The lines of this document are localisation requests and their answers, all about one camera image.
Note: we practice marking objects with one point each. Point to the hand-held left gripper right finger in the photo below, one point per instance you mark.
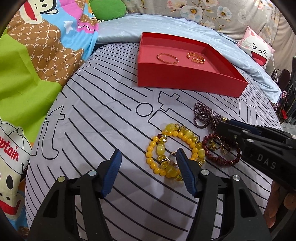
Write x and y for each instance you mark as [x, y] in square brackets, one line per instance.
[185, 169]

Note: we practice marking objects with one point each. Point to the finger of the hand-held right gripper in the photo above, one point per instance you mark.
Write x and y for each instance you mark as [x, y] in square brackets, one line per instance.
[229, 129]
[238, 124]

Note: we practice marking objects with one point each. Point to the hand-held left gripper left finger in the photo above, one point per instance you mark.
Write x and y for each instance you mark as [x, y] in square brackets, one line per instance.
[113, 169]

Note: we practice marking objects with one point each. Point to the purple bead strand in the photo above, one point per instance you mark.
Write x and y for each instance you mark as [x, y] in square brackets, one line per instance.
[200, 113]

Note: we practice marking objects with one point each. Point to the red cardboard box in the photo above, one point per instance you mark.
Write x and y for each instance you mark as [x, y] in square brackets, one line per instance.
[185, 81]

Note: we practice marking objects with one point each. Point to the person's right hand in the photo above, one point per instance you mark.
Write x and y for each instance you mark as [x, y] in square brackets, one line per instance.
[279, 204]

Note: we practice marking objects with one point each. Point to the grey striped bed sheet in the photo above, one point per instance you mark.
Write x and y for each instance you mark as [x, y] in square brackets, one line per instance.
[104, 120]

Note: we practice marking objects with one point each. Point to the dark metal rack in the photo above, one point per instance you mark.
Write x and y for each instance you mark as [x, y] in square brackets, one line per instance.
[286, 92]

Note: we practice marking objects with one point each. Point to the pink cartoon cushion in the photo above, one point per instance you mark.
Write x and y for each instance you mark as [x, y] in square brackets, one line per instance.
[254, 48]

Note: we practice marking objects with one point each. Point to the thin gold bangle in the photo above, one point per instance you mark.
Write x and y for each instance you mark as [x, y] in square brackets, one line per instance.
[157, 56]

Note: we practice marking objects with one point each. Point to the grey floral cloth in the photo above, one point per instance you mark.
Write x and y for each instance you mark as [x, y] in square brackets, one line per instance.
[208, 14]

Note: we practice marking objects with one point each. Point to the colourful cartoon blanket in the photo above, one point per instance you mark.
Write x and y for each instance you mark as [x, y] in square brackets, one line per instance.
[41, 58]

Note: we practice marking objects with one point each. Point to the light blue quilt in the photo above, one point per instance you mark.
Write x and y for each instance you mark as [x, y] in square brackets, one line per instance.
[120, 32]

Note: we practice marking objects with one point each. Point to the green pillow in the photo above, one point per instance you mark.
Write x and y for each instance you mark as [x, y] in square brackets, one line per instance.
[106, 9]

